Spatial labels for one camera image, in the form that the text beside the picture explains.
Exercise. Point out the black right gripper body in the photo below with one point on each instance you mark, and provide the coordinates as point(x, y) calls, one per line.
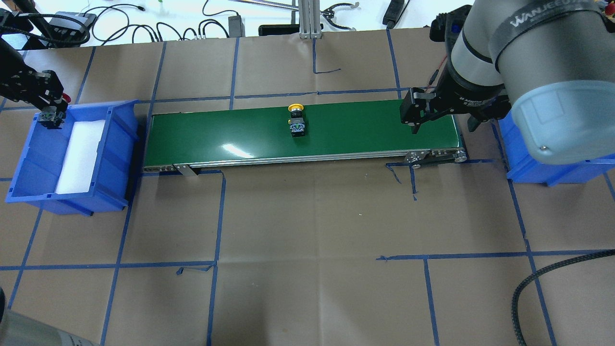
point(465, 94)

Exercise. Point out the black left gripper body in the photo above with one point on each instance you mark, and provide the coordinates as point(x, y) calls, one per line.
point(20, 82)

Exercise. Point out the red push button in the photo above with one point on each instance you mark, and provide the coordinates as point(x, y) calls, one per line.
point(52, 116)

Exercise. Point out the yellow push button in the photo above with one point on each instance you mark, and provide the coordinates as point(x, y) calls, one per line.
point(297, 122)

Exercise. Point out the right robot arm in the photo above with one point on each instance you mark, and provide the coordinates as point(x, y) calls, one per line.
point(547, 63)

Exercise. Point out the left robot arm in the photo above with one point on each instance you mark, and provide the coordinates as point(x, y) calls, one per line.
point(20, 21)

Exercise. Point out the blue right bin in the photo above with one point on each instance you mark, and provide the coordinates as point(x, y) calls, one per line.
point(525, 169)

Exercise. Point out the blue bin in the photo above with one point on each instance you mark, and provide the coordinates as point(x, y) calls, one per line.
point(525, 169)
point(38, 169)

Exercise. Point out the blue left bin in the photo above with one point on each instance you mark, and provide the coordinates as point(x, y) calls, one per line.
point(38, 169)

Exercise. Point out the white foam pad left bin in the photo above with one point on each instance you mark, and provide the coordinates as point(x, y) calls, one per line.
point(81, 155)

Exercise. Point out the green conveyor belt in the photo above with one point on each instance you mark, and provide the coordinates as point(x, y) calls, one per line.
point(335, 131)

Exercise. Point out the black power adapter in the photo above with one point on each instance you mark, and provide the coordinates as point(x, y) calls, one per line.
point(236, 26)

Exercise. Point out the aluminium profile post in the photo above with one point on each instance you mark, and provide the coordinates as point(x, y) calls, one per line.
point(309, 19)

